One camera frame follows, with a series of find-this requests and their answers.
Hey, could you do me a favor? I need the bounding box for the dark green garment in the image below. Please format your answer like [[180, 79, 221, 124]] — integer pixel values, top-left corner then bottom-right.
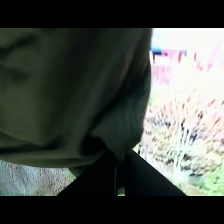
[[0, 27, 154, 178]]

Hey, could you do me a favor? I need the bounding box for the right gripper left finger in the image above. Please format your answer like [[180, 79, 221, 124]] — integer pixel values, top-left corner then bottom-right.
[[57, 150, 117, 197]]

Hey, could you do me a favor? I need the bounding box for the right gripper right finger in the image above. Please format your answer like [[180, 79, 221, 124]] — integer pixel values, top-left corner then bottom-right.
[[116, 149, 187, 197]]

